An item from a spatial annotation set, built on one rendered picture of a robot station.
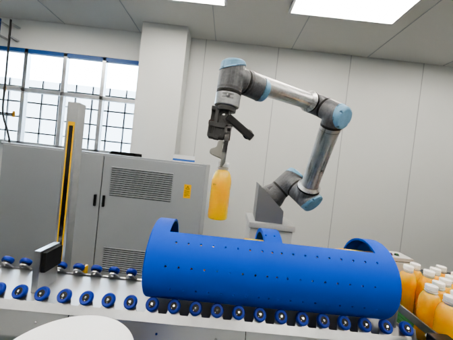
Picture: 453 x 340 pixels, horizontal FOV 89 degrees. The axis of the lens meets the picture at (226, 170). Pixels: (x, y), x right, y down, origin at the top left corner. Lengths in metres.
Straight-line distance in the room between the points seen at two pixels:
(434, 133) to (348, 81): 1.60
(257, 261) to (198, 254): 0.20
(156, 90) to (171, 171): 1.57
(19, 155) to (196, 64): 2.58
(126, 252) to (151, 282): 1.93
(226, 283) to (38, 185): 2.60
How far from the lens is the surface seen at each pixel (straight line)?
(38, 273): 1.14
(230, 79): 0.84
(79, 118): 1.43
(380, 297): 1.02
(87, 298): 1.01
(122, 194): 2.67
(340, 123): 1.34
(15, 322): 1.15
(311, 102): 1.36
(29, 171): 3.19
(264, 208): 1.65
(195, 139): 3.74
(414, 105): 4.81
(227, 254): 0.83
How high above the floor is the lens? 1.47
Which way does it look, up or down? 1 degrees down
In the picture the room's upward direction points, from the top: 6 degrees clockwise
